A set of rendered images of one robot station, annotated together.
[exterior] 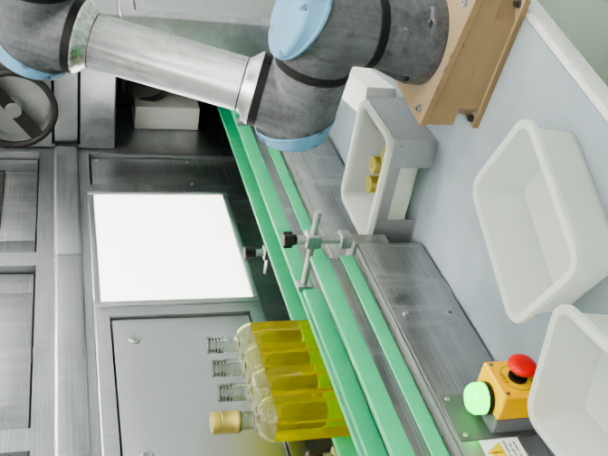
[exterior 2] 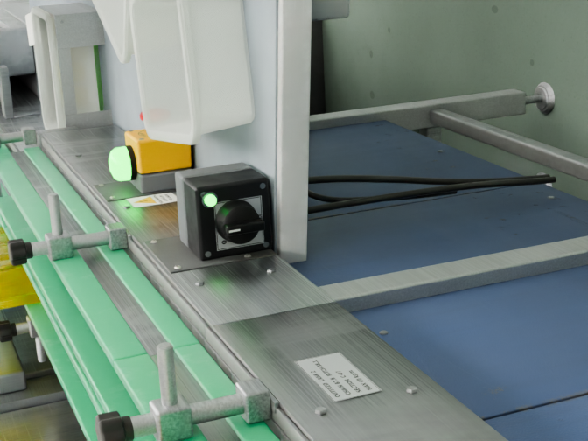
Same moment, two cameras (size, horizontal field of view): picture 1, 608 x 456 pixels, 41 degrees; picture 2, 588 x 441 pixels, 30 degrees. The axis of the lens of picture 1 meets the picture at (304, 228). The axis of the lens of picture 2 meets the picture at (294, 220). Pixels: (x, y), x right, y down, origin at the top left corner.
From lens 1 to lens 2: 0.83 m
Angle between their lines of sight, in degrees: 16
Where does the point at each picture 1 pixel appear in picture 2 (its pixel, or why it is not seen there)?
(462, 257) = (135, 97)
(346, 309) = (17, 171)
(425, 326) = (97, 158)
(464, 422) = (115, 192)
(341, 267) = (22, 154)
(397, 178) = (71, 60)
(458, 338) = not seen: hidden behind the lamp
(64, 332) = not seen: outside the picture
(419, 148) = (83, 22)
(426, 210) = (112, 89)
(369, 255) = (52, 136)
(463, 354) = not seen: hidden behind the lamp
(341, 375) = (19, 234)
